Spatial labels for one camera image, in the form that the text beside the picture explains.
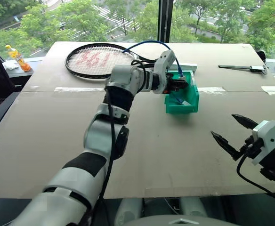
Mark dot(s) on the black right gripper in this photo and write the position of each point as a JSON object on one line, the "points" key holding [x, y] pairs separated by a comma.
{"points": [[251, 147]]}

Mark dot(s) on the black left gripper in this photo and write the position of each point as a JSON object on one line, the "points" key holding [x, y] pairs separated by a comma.
{"points": [[171, 83]]}

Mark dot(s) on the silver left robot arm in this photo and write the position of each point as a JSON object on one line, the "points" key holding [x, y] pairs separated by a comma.
{"points": [[97, 134]]}

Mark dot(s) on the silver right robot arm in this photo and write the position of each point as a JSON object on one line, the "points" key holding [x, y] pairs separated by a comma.
{"points": [[272, 159]]}

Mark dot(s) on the green plastic bin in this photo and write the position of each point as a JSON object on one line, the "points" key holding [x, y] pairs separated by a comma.
{"points": [[191, 99]]}

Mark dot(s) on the white coupler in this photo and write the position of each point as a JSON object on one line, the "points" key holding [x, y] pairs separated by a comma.
{"points": [[186, 103]]}

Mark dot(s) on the short white tape strip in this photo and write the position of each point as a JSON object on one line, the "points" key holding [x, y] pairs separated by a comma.
{"points": [[211, 89]]}

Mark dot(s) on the wide white tape patch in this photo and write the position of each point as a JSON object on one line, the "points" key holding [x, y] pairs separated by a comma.
{"points": [[271, 89]]}

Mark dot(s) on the black metal caliper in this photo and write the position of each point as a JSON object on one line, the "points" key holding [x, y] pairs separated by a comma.
{"points": [[236, 67]]}

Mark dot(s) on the black round object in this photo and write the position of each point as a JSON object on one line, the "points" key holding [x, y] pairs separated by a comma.
{"points": [[261, 56]]}

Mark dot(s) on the black tennis racket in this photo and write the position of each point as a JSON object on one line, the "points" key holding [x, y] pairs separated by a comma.
{"points": [[97, 58]]}

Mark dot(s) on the long white tape strip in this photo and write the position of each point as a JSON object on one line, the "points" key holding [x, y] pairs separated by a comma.
{"points": [[78, 89]]}

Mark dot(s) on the silver robot torso top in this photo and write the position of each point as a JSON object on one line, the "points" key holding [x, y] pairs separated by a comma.
{"points": [[180, 221]]}

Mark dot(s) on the dark side desk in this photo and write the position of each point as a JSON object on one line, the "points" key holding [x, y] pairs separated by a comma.
{"points": [[24, 71]]}

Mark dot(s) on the orange drink bottle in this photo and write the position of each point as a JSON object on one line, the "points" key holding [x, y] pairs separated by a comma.
{"points": [[18, 58]]}

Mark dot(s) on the white crumpled tissue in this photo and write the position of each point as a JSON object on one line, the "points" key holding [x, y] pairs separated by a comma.
{"points": [[10, 65]]}

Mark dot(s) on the dark chair seat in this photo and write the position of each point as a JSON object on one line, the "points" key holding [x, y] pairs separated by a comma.
{"points": [[1, 110]]}

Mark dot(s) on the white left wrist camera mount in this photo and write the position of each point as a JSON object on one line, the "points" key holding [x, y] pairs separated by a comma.
{"points": [[165, 63]]}

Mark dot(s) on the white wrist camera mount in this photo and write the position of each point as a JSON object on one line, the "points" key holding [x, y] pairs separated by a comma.
{"points": [[269, 134], [165, 63]]}

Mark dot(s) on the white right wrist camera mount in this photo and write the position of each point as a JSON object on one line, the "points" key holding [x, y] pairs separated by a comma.
{"points": [[269, 134]]}

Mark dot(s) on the black window post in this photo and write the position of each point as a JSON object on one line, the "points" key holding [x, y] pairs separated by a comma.
{"points": [[165, 21]]}

